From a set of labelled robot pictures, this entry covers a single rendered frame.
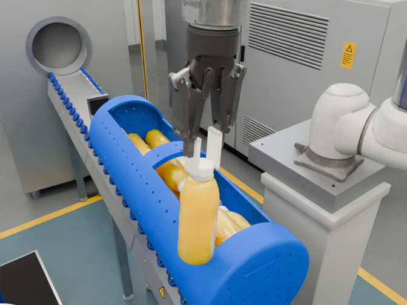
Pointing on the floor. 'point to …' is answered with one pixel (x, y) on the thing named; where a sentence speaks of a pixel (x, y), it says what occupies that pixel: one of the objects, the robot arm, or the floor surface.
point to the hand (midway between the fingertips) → (203, 152)
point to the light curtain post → (148, 51)
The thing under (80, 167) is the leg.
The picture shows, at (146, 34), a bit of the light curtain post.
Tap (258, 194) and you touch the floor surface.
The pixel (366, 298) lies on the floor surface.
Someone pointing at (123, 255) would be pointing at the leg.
